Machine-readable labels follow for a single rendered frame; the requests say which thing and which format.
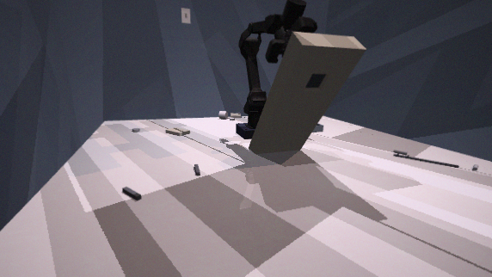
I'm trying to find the white cylinder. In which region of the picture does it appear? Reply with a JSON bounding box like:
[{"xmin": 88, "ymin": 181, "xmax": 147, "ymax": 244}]
[{"xmin": 218, "ymin": 111, "xmax": 228, "ymax": 119}]

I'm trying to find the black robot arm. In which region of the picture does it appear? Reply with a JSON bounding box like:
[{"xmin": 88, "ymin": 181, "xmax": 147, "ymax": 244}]
[{"xmin": 239, "ymin": 0, "xmax": 317, "ymax": 129}]

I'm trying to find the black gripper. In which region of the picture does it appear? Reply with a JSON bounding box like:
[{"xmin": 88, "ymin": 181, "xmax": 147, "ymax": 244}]
[{"xmin": 265, "ymin": 33, "xmax": 288, "ymax": 64}]

